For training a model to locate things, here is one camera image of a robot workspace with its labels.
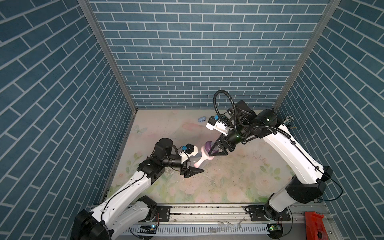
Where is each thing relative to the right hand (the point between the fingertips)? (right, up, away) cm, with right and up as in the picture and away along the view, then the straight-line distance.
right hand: (214, 150), depth 61 cm
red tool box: (+45, -36, +5) cm, 58 cm away
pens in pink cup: (+50, +13, +33) cm, 61 cm away
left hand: (-4, -8, +6) cm, 11 cm away
